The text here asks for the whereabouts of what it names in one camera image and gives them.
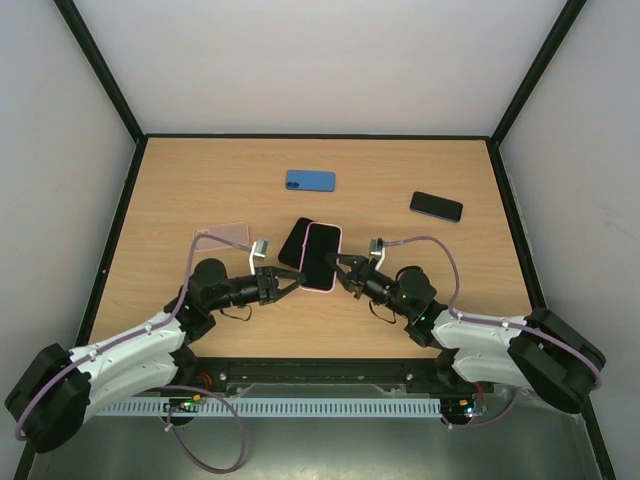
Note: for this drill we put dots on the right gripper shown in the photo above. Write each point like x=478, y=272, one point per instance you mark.
x=358, y=275

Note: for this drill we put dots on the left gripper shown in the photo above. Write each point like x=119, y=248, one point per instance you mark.
x=267, y=282

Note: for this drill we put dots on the black phone case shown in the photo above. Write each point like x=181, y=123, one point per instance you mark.
x=291, y=251

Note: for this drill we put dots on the black phone pink edge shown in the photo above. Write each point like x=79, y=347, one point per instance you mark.
x=320, y=255

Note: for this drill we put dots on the black phone blue edge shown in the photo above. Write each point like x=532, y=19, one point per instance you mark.
x=436, y=206

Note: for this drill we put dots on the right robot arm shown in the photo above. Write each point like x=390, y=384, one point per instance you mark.
x=538, y=352

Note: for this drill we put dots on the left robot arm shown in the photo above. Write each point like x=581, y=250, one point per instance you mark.
x=62, y=389

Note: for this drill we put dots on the pink translucent phone case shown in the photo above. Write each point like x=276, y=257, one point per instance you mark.
x=222, y=236

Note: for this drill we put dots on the blue phone case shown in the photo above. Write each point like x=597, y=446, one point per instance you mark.
x=310, y=180

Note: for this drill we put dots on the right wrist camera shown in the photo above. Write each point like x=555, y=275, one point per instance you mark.
x=377, y=252

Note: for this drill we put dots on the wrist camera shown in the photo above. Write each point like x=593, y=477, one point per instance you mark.
x=377, y=252
x=257, y=252

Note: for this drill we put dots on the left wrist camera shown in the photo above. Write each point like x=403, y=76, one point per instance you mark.
x=257, y=252

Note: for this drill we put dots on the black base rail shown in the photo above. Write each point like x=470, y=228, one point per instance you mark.
x=416, y=375

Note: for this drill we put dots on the light blue slotted cable duct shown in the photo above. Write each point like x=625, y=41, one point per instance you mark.
x=277, y=408

